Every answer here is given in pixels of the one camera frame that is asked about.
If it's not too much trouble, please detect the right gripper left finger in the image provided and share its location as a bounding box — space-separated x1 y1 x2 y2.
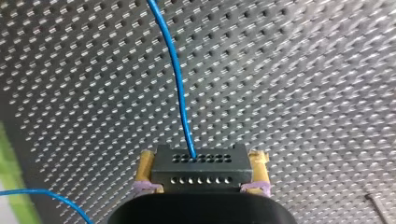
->
132 149 164 199

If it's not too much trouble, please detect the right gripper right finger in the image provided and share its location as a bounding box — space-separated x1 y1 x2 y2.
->
240 149 273 198

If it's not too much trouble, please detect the blue cable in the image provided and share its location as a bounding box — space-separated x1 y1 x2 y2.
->
0 0 254 224

